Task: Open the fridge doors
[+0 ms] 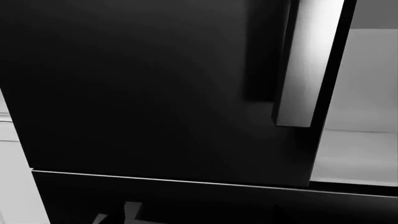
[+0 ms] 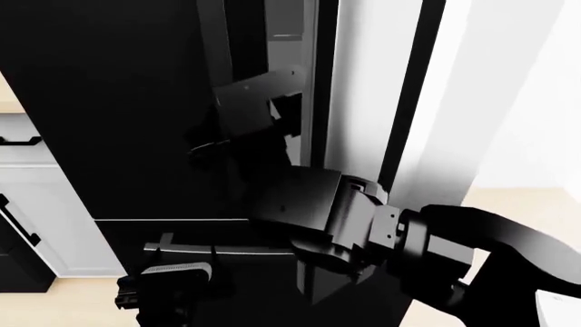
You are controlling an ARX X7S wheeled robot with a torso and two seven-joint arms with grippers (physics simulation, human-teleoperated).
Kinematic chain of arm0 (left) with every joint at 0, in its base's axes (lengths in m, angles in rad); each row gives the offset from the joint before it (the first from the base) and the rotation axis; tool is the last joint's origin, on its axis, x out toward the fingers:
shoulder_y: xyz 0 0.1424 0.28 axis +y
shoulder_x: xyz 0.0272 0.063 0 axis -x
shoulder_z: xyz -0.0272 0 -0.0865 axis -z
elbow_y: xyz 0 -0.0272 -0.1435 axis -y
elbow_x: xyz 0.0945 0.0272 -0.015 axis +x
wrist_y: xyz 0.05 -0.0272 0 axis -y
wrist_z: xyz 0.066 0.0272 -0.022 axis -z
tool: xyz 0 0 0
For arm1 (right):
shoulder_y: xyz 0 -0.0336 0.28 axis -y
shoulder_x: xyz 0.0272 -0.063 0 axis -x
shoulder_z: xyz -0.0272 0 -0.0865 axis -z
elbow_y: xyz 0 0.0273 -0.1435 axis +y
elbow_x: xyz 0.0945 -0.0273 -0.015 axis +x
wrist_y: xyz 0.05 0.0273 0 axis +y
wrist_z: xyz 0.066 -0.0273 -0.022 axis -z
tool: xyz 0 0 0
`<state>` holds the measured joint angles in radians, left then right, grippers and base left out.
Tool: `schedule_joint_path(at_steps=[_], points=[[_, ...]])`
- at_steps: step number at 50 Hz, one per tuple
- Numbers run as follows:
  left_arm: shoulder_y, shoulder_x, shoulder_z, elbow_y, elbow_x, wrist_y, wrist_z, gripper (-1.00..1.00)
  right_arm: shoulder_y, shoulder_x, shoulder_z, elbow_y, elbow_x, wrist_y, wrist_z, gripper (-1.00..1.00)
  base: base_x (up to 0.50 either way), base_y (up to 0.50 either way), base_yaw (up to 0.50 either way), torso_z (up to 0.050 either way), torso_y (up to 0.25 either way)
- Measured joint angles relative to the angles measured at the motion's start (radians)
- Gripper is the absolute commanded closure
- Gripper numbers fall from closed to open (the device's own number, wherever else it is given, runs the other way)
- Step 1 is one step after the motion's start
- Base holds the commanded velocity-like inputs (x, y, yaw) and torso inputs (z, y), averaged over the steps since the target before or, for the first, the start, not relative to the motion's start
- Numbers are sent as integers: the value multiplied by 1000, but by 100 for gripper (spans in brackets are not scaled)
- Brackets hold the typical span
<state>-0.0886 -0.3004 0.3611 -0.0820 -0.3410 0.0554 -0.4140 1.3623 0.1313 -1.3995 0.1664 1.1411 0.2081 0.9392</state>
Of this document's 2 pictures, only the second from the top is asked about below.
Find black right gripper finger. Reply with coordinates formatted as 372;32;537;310
270;93;302;139
186;136;231;162

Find black fridge narrow door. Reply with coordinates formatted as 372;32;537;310
226;0;340;172

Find black fridge bottom drawer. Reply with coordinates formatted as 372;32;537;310
94;218;412;327

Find black fridge wide door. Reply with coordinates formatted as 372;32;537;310
0;0;255;222

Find white tall side panel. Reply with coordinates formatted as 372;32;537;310
322;0;426;182

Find white kitchen cabinet door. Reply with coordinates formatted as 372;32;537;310
0;164;127;278

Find black vertical trim strip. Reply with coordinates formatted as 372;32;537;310
375;0;448;195

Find black low cabinet box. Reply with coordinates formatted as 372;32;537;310
0;213;57;294

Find white kitchen cabinet drawer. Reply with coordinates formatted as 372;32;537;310
0;112;59;167

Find light wood countertop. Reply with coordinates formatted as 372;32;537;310
0;71;27;114

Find white robot torso part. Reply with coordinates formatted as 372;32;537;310
534;288;581;327

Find grey ribbed camera box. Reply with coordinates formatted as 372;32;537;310
139;261;213;284

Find silver horizontal drawer handle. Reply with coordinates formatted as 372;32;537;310
142;232;297;257

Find long black cabinet handle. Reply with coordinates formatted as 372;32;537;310
0;193;42;247

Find short black drawer handle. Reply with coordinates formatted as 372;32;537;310
0;134;43;147

